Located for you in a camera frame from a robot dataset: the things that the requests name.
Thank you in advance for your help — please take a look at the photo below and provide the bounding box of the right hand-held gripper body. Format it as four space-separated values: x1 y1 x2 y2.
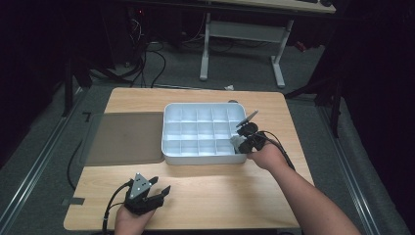
235 109 268 155

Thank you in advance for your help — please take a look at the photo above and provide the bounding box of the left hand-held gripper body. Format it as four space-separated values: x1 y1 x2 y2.
123 172 165 216

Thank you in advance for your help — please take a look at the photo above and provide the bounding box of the white compartment box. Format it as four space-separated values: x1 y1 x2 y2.
161 102 249 166

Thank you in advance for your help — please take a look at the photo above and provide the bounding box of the person's left hand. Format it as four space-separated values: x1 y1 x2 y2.
114 205 157 235

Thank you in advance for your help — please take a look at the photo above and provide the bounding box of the person's right hand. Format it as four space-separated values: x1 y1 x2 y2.
247 140 290 172

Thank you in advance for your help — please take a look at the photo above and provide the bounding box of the grey tape piece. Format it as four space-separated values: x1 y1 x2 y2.
61 197 86 207

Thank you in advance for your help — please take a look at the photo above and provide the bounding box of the black metal stand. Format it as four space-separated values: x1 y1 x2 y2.
284 72 345 139
61 57 94 118

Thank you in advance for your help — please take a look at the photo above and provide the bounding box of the white-framed desk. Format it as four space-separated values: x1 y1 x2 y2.
198 0 337 89

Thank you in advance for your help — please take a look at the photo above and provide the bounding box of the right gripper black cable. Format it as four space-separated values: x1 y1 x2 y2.
258 130 297 171

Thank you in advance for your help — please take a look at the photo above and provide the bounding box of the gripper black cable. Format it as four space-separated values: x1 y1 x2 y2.
101 180 134 235
258 130 297 171

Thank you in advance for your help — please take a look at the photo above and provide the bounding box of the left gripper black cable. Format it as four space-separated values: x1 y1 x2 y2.
101 180 134 235

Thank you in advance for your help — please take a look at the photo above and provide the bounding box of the black floor cable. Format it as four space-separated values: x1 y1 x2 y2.
67 139 84 191

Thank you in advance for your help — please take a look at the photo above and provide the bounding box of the metal floor rail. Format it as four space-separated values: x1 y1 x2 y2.
0 87 85 231
317 105 382 235

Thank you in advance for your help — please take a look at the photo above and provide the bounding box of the bundle of black cables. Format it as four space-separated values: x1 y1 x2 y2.
89 14 168 90

